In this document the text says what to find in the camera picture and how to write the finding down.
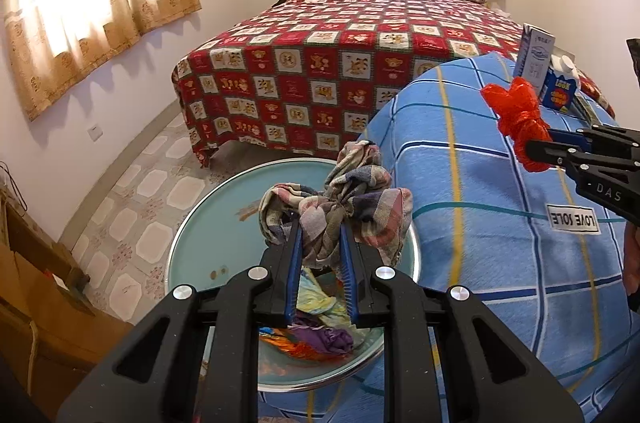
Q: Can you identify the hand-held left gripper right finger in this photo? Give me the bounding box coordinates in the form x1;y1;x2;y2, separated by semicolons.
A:
340;223;586;423

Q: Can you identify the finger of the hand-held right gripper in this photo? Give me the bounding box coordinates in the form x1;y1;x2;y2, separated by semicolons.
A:
525;139;606;176
547;126;640;149

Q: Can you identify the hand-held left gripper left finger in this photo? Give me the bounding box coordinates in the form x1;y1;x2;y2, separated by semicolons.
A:
55;215;303;423

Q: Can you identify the red mesh net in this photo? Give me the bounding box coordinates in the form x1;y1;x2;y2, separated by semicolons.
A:
481;77;553;174

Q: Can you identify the orange snack wrapper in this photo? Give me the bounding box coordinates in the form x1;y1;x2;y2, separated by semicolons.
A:
259;327;321;361

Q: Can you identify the light blue trash bin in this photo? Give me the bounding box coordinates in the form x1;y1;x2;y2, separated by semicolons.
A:
165;158;421;393

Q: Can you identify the plaid cloth rag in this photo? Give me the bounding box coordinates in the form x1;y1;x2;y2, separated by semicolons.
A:
258;140;414;271

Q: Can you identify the person's right forearm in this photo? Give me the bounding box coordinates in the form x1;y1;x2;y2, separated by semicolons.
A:
622;223;640;310

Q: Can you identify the yellow wrapper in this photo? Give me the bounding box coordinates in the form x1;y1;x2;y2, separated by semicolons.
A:
297;270;346;329

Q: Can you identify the blue milk carton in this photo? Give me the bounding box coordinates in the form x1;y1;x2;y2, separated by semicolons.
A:
540;56;581;111

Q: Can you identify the purple wrapper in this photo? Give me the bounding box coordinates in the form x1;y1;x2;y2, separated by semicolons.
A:
287;325;353;356

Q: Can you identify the tall white carton box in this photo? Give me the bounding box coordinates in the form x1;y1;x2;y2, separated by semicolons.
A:
515;23;557;96

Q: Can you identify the bed with red quilt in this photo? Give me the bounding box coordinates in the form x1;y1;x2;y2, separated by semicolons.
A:
171;0;616;169

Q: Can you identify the brown wooden cabinet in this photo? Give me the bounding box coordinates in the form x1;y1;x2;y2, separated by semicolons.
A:
0;183;136;409

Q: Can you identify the wide beige patterned curtain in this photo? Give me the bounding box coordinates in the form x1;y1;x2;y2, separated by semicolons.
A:
2;0;203;122

